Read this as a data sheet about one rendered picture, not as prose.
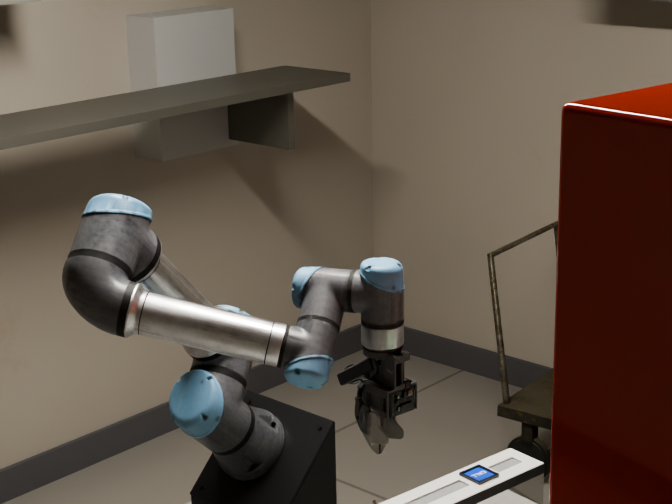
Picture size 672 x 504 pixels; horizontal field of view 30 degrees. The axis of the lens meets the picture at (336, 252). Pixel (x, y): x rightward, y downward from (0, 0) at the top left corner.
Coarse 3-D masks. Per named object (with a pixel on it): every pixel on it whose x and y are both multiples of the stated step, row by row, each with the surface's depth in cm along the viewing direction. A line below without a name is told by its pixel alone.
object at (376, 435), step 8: (368, 416) 223; (376, 416) 222; (368, 424) 224; (376, 424) 222; (368, 432) 224; (376, 432) 223; (384, 432) 222; (368, 440) 225; (376, 440) 224; (384, 440) 222; (376, 448) 226
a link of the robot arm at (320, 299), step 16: (304, 272) 219; (320, 272) 218; (336, 272) 218; (352, 272) 217; (304, 288) 217; (320, 288) 216; (336, 288) 216; (304, 304) 216; (320, 304) 214; (336, 304) 215; (336, 320) 215
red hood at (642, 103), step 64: (576, 128) 156; (640, 128) 149; (576, 192) 158; (640, 192) 150; (576, 256) 160; (640, 256) 152; (576, 320) 163; (640, 320) 154; (576, 384) 165; (640, 384) 156; (576, 448) 167; (640, 448) 158
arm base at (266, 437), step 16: (256, 416) 250; (272, 416) 255; (256, 432) 248; (272, 432) 251; (240, 448) 247; (256, 448) 248; (272, 448) 250; (224, 464) 251; (240, 464) 249; (256, 464) 250; (272, 464) 251
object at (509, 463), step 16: (480, 464) 252; (496, 464) 252; (512, 464) 252; (528, 464) 251; (448, 480) 245; (464, 480) 245; (496, 480) 245; (400, 496) 239; (416, 496) 239; (432, 496) 240; (448, 496) 239; (464, 496) 239
